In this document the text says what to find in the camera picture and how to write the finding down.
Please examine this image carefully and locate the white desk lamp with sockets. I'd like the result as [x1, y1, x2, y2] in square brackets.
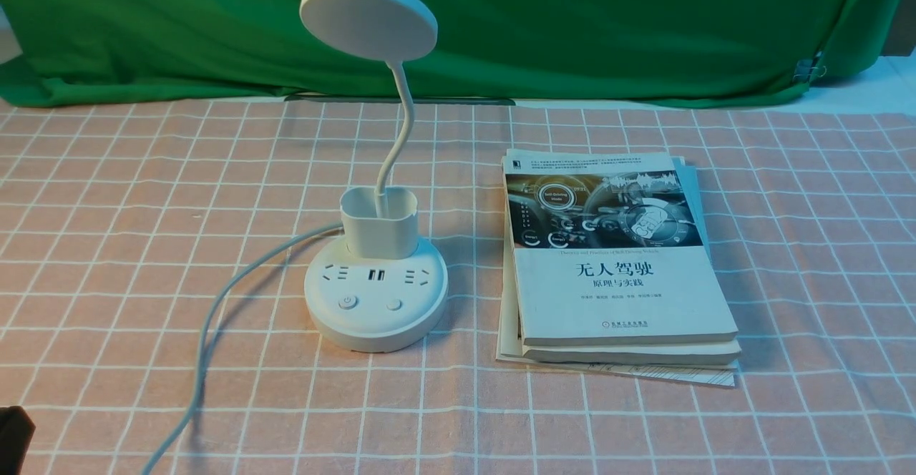
[300, 0, 448, 353]

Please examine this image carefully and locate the metal binder clip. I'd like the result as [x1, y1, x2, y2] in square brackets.
[791, 51, 827, 86]

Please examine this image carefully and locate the pink checkered tablecloth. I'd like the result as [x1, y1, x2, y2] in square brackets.
[1, 102, 915, 474]

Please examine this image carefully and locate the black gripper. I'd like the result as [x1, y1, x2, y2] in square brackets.
[0, 406, 36, 475]

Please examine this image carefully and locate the top book with car cover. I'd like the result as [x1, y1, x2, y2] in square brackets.
[502, 150, 739, 348]

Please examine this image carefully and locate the bottom thin booklet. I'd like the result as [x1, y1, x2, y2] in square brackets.
[496, 157, 737, 388]

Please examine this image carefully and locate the green backdrop cloth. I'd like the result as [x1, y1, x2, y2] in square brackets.
[2, 0, 900, 109]

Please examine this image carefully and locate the white lamp power cable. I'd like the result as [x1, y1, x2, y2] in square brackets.
[140, 222, 345, 475]

